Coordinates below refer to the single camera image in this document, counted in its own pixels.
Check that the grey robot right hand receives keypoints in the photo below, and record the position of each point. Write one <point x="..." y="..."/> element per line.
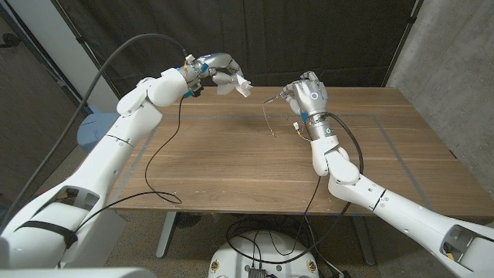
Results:
<point x="310" y="96"/>

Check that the black backdrop curtain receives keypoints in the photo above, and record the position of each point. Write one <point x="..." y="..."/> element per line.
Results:
<point x="308" y="34"/>

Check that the black backdrop stand pole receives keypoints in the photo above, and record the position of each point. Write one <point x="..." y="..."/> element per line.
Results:
<point x="88" y="54"/>
<point x="403" y="40"/>

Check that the white table leg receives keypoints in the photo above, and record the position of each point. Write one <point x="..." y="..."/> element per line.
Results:
<point x="166" y="235"/>

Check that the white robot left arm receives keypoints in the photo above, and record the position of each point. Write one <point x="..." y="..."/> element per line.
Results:
<point x="116" y="154"/>

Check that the light blue round stool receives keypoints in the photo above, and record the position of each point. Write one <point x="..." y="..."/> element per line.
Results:
<point x="90" y="131"/>

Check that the clear frame glasses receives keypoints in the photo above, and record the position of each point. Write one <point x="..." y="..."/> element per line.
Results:
<point x="270" y="123"/>

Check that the grey table leg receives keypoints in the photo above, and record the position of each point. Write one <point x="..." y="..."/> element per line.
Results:
<point x="364" y="247"/>

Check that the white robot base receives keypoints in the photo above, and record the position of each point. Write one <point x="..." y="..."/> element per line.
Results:
<point x="270" y="251"/>

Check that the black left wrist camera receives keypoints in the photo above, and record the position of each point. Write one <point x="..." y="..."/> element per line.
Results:
<point x="195" y="91"/>

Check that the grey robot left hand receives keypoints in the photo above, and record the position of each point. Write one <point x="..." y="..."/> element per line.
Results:
<point x="218" y="63"/>

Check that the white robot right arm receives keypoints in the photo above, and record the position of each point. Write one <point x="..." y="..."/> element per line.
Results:
<point x="405" y="216"/>

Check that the white tissue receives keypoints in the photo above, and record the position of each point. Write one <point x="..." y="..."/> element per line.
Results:
<point x="241" y="87"/>

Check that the black round fan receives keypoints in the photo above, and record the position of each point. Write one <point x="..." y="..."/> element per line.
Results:
<point x="188" y="219"/>

